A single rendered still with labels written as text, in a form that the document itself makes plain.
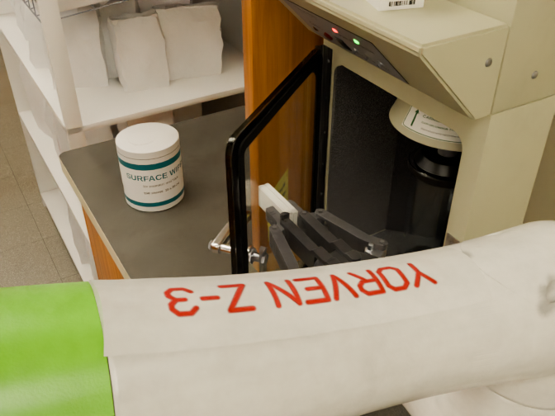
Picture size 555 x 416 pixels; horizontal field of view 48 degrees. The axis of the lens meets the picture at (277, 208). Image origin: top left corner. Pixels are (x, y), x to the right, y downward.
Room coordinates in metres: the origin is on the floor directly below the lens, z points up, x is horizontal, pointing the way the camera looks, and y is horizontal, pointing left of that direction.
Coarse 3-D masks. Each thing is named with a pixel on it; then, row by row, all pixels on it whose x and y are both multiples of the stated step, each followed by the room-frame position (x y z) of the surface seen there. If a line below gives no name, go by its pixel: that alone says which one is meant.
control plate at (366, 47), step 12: (288, 0) 0.77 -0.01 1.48; (300, 12) 0.78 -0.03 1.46; (312, 12) 0.73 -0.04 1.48; (312, 24) 0.79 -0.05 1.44; (324, 24) 0.73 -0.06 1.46; (324, 36) 0.80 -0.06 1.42; (336, 36) 0.74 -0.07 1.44; (348, 36) 0.69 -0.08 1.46; (360, 48) 0.69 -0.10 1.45; (372, 48) 0.64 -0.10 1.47; (372, 60) 0.70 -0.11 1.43; (384, 60) 0.65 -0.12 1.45; (396, 72) 0.65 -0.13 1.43
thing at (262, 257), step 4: (260, 248) 0.61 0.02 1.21; (264, 248) 0.61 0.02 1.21; (252, 252) 0.61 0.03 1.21; (256, 252) 0.61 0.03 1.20; (260, 252) 0.61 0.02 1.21; (264, 252) 0.61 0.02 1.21; (252, 256) 0.61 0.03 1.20; (256, 256) 0.61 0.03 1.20; (260, 256) 0.60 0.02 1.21; (264, 256) 0.60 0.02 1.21; (252, 260) 0.61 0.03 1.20; (256, 260) 0.60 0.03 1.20; (260, 260) 0.60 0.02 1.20; (264, 260) 0.60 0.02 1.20; (260, 264) 0.60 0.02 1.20; (264, 264) 0.60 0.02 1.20; (260, 268) 0.60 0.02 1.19; (264, 268) 0.61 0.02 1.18
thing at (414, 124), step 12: (396, 108) 0.76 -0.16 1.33; (408, 108) 0.74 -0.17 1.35; (396, 120) 0.75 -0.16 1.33; (408, 120) 0.73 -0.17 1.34; (420, 120) 0.71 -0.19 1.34; (432, 120) 0.70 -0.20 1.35; (408, 132) 0.72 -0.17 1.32; (420, 132) 0.70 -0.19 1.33; (432, 132) 0.70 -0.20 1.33; (444, 132) 0.69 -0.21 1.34; (432, 144) 0.69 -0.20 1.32; (444, 144) 0.68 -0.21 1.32; (456, 144) 0.68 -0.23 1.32
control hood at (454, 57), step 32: (320, 0) 0.68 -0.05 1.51; (352, 0) 0.67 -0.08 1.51; (352, 32) 0.66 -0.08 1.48; (384, 32) 0.58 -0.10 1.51; (416, 32) 0.57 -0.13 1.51; (448, 32) 0.57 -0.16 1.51; (480, 32) 0.58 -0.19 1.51; (416, 64) 0.57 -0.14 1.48; (448, 64) 0.55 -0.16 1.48; (480, 64) 0.58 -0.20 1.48; (448, 96) 0.57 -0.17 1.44; (480, 96) 0.58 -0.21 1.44
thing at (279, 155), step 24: (312, 96) 0.82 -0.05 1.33; (288, 120) 0.73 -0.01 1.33; (312, 120) 0.82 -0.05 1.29; (264, 144) 0.65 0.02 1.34; (288, 144) 0.73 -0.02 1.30; (312, 144) 0.83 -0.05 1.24; (264, 168) 0.65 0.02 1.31; (288, 168) 0.73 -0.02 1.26; (288, 192) 0.73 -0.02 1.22; (264, 216) 0.65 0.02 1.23; (264, 240) 0.65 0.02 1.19
